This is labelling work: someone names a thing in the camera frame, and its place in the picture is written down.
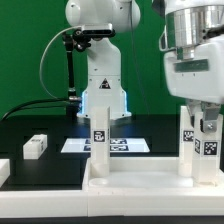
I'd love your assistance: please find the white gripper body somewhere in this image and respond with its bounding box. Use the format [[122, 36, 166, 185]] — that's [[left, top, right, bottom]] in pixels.
[[164, 41, 224, 104]]

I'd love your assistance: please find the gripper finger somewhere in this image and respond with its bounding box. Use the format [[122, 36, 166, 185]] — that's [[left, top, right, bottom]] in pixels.
[[186, 99, 200, 125], [201, 102, 221, 133]]

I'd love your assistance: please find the white desk tabletop tray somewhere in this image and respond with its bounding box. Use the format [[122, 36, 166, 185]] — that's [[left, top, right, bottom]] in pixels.
[[82, 157, 224, 194]]

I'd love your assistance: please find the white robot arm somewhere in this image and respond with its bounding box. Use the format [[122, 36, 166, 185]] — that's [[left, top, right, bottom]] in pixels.
[[65, 0, 224, 132]]

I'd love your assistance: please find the AprilTag marker sheet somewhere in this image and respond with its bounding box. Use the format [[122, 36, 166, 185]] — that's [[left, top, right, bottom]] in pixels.
[[61, 138, 150, 153]]

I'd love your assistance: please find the white left fence piece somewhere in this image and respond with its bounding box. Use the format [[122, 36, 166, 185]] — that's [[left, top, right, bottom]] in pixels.
[[0, 159, 10, 187]]

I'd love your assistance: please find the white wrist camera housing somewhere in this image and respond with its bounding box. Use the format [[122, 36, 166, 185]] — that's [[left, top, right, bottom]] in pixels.
[[159, 32, 167, 52]]

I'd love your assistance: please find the black camera on stand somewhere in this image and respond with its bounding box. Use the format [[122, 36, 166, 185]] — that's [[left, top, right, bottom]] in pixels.
[[74, 23, 115, 38]]

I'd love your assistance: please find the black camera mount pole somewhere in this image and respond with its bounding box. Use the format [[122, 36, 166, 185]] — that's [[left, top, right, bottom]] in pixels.
[[62, 32, 81, 119]]

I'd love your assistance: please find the black cable bundle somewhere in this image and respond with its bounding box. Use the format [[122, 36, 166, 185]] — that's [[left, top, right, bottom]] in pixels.
[[0, 98, 76, 123]]

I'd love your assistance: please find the white front fence wall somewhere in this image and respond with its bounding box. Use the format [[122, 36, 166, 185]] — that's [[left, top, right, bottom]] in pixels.
[[0, 188, 224, 218]]

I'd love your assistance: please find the grey camera cable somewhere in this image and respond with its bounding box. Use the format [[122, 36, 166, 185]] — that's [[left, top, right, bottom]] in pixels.
[[38, 26, 83, 101]]

